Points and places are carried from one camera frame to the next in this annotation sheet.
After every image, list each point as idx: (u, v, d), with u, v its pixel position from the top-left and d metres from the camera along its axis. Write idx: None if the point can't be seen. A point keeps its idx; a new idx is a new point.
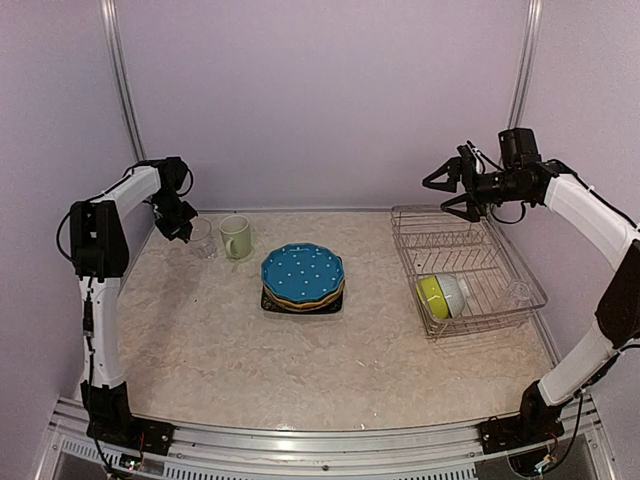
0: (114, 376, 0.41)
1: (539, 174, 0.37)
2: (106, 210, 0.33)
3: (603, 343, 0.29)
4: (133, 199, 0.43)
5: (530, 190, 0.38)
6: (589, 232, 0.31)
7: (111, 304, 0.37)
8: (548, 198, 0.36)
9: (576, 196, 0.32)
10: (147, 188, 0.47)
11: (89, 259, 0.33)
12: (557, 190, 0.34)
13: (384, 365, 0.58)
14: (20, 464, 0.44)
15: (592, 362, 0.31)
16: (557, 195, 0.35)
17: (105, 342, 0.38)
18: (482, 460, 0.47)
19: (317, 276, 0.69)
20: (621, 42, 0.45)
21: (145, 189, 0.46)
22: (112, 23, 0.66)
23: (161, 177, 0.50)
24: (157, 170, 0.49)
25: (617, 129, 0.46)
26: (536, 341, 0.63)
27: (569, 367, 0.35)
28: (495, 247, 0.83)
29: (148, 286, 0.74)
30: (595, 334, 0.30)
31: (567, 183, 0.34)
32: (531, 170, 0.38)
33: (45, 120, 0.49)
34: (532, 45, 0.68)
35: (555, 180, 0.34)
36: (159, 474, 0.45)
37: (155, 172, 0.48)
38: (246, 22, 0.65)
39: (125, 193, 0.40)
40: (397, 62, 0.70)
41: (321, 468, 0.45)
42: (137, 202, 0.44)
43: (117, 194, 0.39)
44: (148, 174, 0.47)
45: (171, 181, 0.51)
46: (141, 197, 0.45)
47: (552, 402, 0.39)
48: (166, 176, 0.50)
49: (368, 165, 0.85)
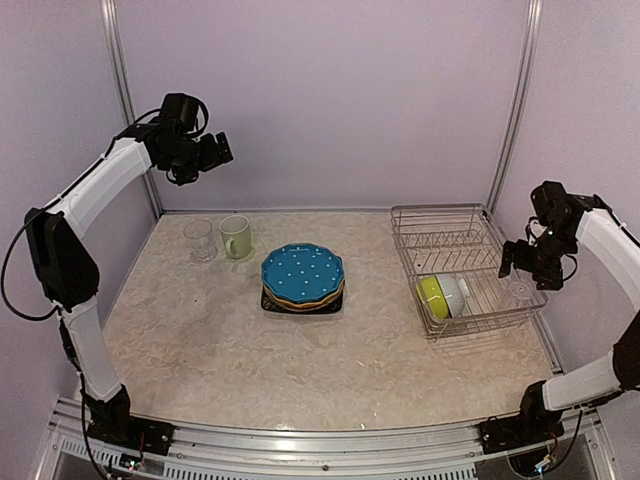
0: (109, 390, 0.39)
1: (571, 207, 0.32)
2: (53, 228, 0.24)
3: (609, 379, 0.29)
4: (105, 197, 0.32)
5: (559, 227, 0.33)
6: (620, 277, 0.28)
7: (89, 328, 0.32)
8: (579, 233, 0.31)
9: (611, 233, 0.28)
10: (128, 173, 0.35)
11: (50, 281, 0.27)
12: (589, 226, 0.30)
13: (384, 365, 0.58)
14: (20, 464, 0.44)
15: (596, 387, 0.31)
16: (589, 231, 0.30)
17: (93, 362, 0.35)
18: (482, 460, 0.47)
19: (317, 276, 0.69)
20: (622, 42, 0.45)
21: (123, 177, 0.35)
22: (112, 23, 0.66)
23: (151, 146, 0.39)
24: (141, 143, 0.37)
25: (617, 129, 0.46)
26: (536, 341, 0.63)
27: (573, 379, 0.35)
28: (495, 247, 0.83)
29: (148, 286, 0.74)
30: (603, 365, 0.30)
31: (601, 219, 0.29)
32: (561, 203, 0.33)
33: (45, 119, 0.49)
34: (532, 45, 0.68)
35: (587, 214, 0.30)
36: (159, 474, 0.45)
37: (138, 149, 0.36)
38: (246, 21, 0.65)
39: (88, 194, 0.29)
40: (396, 64, 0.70)
41: (321, 468, 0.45)
42: (110, 199, 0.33)
43: (76, 199, 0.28)
44: (129, 156, 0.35)
45: (164, 149, 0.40)
46: (116, 190, 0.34)
47: (551, 407, 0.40)
48: (159, 144, 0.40)
49: (368, 165, 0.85)
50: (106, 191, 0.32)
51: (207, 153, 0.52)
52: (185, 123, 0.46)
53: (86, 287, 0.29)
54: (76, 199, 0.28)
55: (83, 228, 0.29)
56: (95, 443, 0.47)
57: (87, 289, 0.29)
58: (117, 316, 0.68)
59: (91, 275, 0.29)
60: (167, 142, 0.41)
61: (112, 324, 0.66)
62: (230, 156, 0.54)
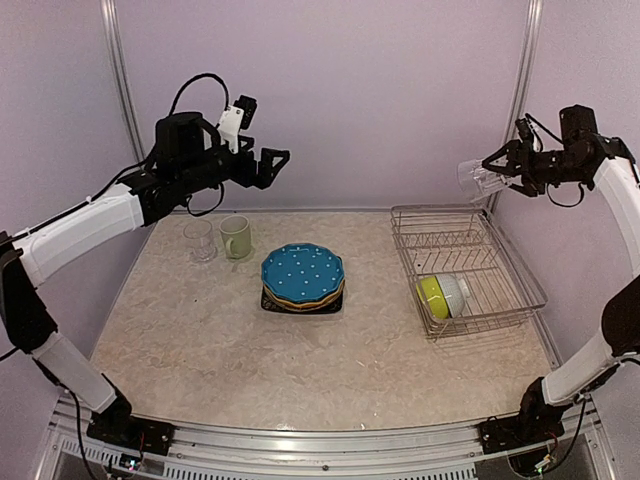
0: (104, 400, 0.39)
1: (594, 145, 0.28)
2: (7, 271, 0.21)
3: (603, 352, 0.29)
4: (78, 246, 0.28)
5: (576, 167, 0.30)
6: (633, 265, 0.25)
7: (63, 354, 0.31)
8: (597, 178, 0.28)
9: (625, 191, 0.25)
10: (115, 224, 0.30)
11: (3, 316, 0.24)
12: (609, 175, 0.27)
13: (384, 365, 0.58)
14: (19, 465, 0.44)
15: (591, 370, 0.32)
16: (607, 181, 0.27)
17: (85, 374, 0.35)
18: (482, 459, 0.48)
19: (317, 276, 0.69)
20: (622, 41, 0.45)
21: (105, 227, 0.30)
22: (112, 23, 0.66)
23: (147, 202, 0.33)
24: (136, 198, 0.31)
25: (613, 129, 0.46)
26: (536, 341, 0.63)
27: (570, 373, 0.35)
28: (495, 247, 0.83)
29: (148, 286, 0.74)
30: (598, 342, 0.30)
31: (620, 170, 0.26)
32: (585, 139, 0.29)
33: (44, 118, 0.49)
34: (532, 45, 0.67)
35: (608, 160, 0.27)
36: (159, 474, 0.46)
37: (133, 202, 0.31)
38: (245, 21, 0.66)
39: (49, 242, 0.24)
40: (397, 64, 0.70)
41: (322, 468, 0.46)
42: (84, 249, 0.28)
43: (36, 246, 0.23)
44: (121, 207, 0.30)
45: (161, 209, 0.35)
46: (95, 240, 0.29)
47: (551, 402, 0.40)
48: (156, 201, 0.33)
49: (368, 164, 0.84)
50: (79, 241, 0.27)
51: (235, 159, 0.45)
52: (184, 145, 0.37)
53: (34, 338, 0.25)
54: (42, 242, 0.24)
55: (43, 274, 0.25)
56: (94, 445, 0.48)
57: (46, 331, 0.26)
58: (116, 316, 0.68)
59: (48, 325, 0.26)
60: (166, 198, 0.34)
61: (111, 324, 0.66)
62: (268, 183, 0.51)
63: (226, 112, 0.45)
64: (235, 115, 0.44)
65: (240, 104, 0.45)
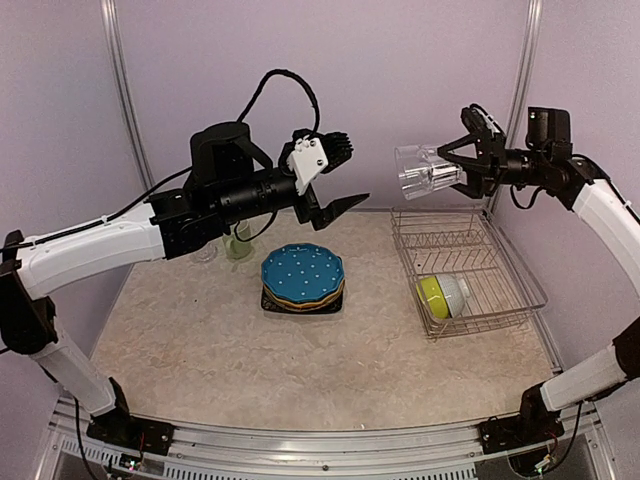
0: (104, 404, 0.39)
1: (570, 172, 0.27)
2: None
3: (614, 372, 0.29)
4: (87, 266, 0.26)
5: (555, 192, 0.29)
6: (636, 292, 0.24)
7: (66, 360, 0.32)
8: (578, 205, 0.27)
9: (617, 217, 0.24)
10: (130, 252, 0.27)
11: None
12: (591, 200, 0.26)
13: (384, 365, 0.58)
14: (19, 464, 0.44)
15: (598, 383, 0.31)
16: (590, 207, 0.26)
17: (86, 378, 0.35)
18: (482, 459, 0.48)
19: (317, 276, 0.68)
20: (623, 42, 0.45)
21: (119, 253, 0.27)
22: (112, 23, 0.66)
23: (171, 233, 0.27)
24: (155, 228, 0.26)
25: (616, 130, 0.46)
26: (536, 341, 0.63)
27: (572, 381, 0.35)
28: (494, 247, 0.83)
29: (148, 286, 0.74)
30: (605, 358, 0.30)
31: (602, 195, 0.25)
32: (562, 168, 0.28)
33: (42, 118, 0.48)
34: (532, 45, 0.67)
35: (588, 186, 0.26)
36: (159, 474, 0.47)
37: (146, 233, 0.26)
38: (245, 21, 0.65)
39: (50, 261, 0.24)
40: (397, 65, 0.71)
41: (321, 468, 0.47)
42: (97, 269, 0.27)
43: (33, 264, 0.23)
44: (134, 237, 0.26)
45: (190, 241, 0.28)
46: (110, 263, 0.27)
47: (553, 407, 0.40)
48: (182, 235, 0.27)
49: (368, 164, 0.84)
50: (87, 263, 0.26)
51: (297, 194, 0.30)
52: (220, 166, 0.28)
53: (27, 344, 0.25)
54: (41, 260, 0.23)
55: (44, 288, 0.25)
56: (95, 445, 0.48)
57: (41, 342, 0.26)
58: (116, 317, 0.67)
59: (43, 338, 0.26)
60: (194, 232, 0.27)
61: (111, 324, 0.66)
62: (323, 228, 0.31)
63: (308, 144, 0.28)
64: (316, 161, 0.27)
65: (329, 144, 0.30)
